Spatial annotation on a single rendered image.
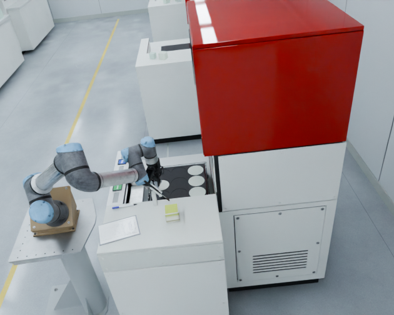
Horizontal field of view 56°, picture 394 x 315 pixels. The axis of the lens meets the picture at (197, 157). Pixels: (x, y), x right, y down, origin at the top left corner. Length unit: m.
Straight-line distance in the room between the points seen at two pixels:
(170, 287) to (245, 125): 0.95
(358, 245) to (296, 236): 0.87
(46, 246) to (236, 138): 1.22
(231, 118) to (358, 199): 2.02
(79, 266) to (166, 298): 0.63
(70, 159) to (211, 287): 1.01
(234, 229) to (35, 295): 1.64
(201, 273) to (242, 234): 0.45
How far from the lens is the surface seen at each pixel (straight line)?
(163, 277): 2.06
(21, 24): 8.30
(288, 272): 2.73
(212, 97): 1.78
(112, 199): 2.22
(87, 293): 2.74
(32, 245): 2.36
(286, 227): 2.39
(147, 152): 2.09
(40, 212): 2.11
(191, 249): 1.89
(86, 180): 1.77
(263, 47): 1.72
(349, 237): 3.28
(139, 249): 1.90
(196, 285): 2.12
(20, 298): 3.28
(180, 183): 2.31
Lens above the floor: 2.36
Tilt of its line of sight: 36 degrees down
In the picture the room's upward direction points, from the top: 7 degrees counter-clockwise
